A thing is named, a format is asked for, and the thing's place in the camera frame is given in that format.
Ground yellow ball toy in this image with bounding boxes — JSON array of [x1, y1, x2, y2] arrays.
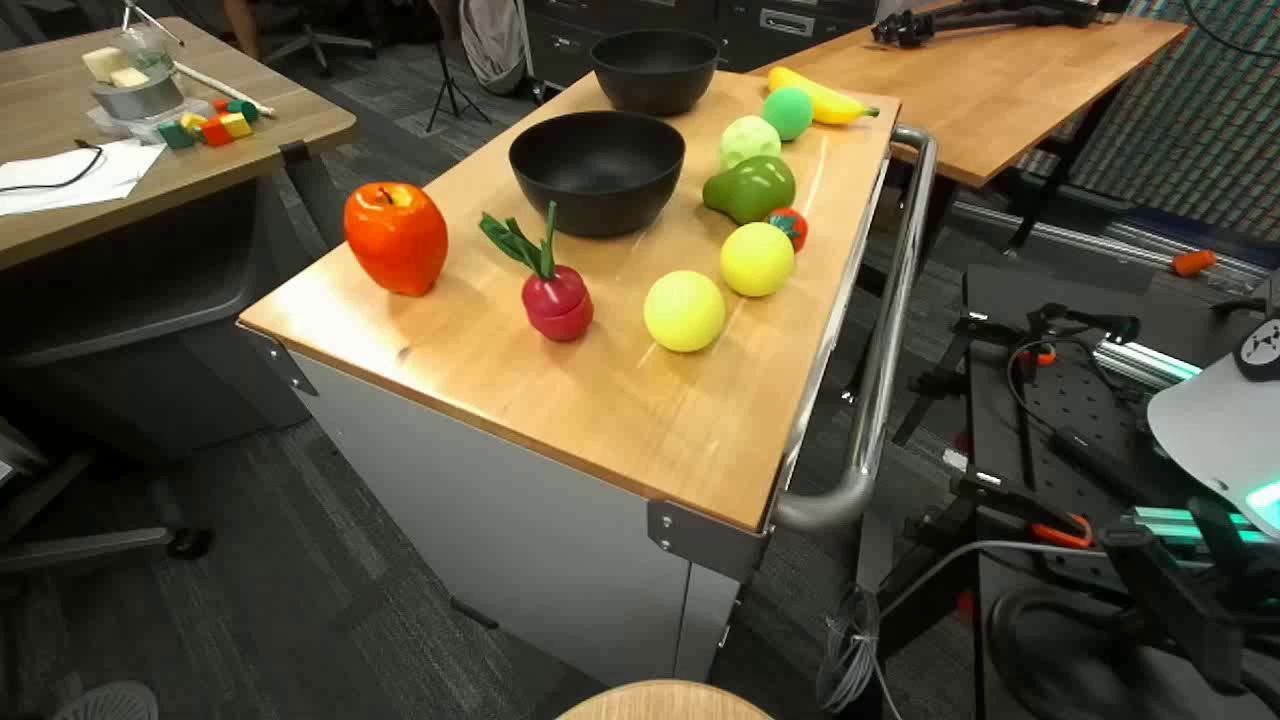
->
[[638, 266, 731, 355], [714, 219, 800, 301]]

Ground green pepper toy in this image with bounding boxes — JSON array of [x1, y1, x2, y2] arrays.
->
[[698, 152, 800, 229]]

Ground light green dimpled ball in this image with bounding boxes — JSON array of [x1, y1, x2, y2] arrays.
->
[[714, 112, 787, 172]]

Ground smooth green ball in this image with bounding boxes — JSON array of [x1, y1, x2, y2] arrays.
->
[[758, 82, 821, 149]]

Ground yellow banana toy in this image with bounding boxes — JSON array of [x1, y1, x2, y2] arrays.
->
[[758, 65, 885, 133]]

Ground red radish toy green leaves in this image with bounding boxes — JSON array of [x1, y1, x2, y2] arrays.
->
[[474, 194, 598, 349]]

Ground black bowl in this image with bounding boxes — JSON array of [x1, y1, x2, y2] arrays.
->
[[502, 107, 689, 244], [589, 26, 725, 118]]

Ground red tomato toy green top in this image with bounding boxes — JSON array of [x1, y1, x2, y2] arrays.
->
[[762, 204, 813, 257]]

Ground orange apple toy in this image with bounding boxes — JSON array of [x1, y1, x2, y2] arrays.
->
[[340, 180, 452, 301]]

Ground white tool cart body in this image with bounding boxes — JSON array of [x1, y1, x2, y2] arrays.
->
[[273, 335, 773, 692]]

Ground round wooden stool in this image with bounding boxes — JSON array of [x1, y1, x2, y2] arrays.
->
[[557, 677, 777, 720]]

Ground wooden office desk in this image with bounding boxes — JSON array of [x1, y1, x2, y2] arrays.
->
[[0, 10, 361, 464]]

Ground long wooden table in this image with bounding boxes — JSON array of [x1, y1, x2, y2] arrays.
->
[[751, 10, 1191, 193]]

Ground white plastic rod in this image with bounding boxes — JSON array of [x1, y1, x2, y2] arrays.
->
[[173, 54, 278, 118]]

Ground black metal robot stand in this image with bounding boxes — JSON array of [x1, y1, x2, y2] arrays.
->
[[850, 265, 1280, 720]]

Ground black office chair base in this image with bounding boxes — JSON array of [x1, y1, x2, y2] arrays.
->
[[0, 412, 214, 577]]

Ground clear plastic container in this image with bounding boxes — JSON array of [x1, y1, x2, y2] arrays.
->
[[81, 21, 186, 122]]

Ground white paper sheets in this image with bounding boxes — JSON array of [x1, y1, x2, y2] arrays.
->
[[0, 135, 173, 219]]

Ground green patterned partition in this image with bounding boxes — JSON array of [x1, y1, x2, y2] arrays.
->
[[1064, 0, 1280, 244]]

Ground black standing camera tripod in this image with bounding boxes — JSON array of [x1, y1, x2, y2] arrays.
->
[[423, 0, 495, 135]]

